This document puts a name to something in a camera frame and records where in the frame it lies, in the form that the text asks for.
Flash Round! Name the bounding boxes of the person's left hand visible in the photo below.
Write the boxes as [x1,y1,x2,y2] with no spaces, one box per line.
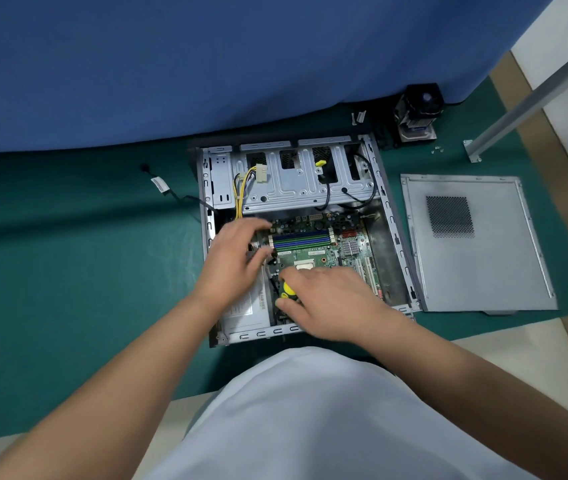
[191,218,275,320]

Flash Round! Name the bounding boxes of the person's right hand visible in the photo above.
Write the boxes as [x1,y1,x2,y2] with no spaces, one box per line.
[275,267,394,344]

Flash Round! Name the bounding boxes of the person's left forearm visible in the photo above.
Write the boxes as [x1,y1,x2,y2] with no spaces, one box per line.
[0,291,244,480]

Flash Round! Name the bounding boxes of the person's right forearm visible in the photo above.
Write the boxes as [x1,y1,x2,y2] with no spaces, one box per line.
[364,307,568,480]

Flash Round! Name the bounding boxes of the blue green memory slots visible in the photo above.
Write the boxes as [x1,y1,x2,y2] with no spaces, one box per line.
[272,232,335,251]

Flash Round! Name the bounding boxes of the green motherboard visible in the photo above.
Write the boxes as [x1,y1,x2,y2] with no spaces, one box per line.
[263,210,386,301]

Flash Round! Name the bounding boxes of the grey power supply unit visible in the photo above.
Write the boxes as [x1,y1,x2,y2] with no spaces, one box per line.
[219,275,272,333]

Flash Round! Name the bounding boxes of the grey metal drive cage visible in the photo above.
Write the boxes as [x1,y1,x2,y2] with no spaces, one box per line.
[201,136,381,214]

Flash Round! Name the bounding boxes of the open grey computer case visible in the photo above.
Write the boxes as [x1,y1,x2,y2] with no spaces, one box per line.
[188,133,425,348]

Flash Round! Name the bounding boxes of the person's white shirt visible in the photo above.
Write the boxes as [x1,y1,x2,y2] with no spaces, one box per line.
[143,347,541,480]

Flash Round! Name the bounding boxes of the grey case side panel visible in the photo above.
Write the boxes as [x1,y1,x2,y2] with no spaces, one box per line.
[400,174,560,316]

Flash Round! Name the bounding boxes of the green table mat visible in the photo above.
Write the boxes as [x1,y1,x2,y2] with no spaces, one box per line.
[0,77,568,445]

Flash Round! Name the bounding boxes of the blue cloth curtain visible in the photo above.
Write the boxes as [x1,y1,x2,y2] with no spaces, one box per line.
[0,0,558,156]

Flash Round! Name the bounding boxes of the black processor cooler fan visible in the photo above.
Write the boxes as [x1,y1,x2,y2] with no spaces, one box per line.
[393,83,446,145]

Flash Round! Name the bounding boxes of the yellow wire bundle white connector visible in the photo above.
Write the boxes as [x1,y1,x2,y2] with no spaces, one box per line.
[233,164,269,222]

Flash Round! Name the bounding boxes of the black cable white label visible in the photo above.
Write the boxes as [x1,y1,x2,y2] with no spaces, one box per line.
[140,164,216,214]

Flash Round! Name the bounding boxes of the black looped cable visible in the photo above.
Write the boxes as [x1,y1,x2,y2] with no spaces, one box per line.
[316,154,380,211]

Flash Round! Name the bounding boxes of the grey metal frame leg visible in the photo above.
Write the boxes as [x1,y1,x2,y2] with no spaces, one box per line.
[463,37,568,163]

